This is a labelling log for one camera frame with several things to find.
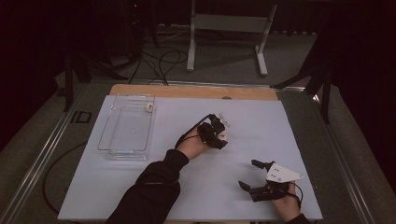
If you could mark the white table mat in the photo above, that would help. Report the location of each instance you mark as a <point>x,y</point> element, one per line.
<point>236,193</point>

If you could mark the person's right hand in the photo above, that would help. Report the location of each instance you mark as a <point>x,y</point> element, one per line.
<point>288,205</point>

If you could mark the aluminium floor rail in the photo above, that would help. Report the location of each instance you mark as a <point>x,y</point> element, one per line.
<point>345,168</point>
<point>40,155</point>

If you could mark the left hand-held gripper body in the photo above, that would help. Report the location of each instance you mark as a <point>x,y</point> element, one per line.
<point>208,133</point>

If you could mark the person's left hand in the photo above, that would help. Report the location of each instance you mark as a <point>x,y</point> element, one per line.
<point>191,146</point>

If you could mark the black rectangular floor bracket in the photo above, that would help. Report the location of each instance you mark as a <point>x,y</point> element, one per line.
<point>81,117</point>

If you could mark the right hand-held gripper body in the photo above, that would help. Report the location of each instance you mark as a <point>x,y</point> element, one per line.
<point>280,174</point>

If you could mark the black stand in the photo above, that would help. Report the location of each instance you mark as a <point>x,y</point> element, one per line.
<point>77,71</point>
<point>320,81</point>

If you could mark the clear plastic container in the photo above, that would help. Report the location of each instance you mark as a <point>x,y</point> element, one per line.
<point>130,130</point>

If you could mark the white metal stand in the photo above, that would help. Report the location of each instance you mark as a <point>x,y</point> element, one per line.
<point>230,23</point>

